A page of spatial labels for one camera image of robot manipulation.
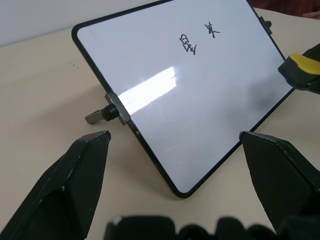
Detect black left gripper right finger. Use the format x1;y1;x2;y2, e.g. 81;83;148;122
238;130;320;236

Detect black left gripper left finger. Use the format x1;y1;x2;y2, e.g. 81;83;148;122
0;130;112;240

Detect black whiteboard stand bracket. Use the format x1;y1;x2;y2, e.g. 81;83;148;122
259;15;274;34
84;92;131;127

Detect black framed whiteboard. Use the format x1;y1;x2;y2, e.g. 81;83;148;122
71;0;297;200

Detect dark red background object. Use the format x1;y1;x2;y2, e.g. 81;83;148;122
249;0;320;19

